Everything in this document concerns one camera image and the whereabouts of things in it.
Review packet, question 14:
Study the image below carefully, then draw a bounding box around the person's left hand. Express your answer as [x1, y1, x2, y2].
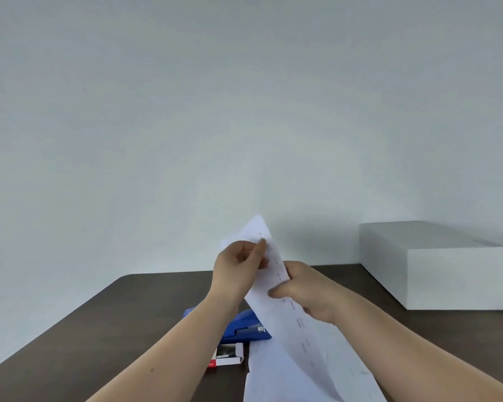
[207, 239, 269, 308]

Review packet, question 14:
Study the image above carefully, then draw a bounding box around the person's right hand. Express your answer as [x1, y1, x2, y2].
[268, 260, 351, 326]

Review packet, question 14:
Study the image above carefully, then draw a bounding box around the red and white staple box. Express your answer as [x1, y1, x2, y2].
[205, 342, 245, 370]

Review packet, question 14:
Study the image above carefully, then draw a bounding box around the white paper stack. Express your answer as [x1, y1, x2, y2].
[217, 214, 388, 402]

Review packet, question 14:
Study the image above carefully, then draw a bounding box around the person's right forearm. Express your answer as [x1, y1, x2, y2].
[331, 290, 503, 402]

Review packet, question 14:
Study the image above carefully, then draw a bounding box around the person's left forearm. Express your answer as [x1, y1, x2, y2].
[86, 293, 244, 402]

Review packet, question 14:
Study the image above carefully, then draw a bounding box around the large white box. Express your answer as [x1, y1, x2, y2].
[358, 221, 503, 311]

